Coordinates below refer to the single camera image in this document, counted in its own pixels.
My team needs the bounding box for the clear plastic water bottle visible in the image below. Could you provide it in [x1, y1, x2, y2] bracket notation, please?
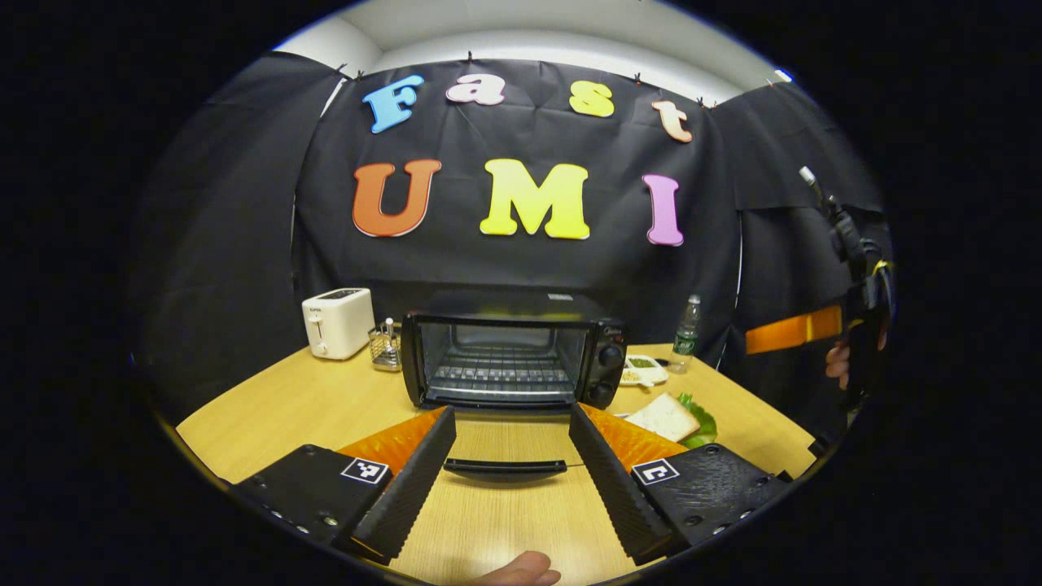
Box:
[672, 294, 703, 374]

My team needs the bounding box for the black electric oven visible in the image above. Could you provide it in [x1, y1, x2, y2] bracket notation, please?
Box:
[401, 289, 628, 484]

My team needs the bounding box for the metal wire caddy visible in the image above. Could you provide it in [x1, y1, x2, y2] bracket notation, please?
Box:
[368, 317, 404, 374]

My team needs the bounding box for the white divided seasoning dish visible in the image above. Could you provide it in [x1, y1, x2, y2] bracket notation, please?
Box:
[619, 354, 670, 388]

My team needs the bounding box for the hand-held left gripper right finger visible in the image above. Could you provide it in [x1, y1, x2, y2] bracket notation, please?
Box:
[568, 402, 795, 566]

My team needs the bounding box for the white toaster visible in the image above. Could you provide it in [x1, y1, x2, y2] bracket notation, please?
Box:
[301, 287, 377, 361]

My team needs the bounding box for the lettuce sandwich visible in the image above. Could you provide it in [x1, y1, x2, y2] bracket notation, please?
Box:
[623, 392, 719, 450]

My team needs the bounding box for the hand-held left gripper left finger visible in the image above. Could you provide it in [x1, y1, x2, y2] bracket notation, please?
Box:
[232, 405, 458, 564]

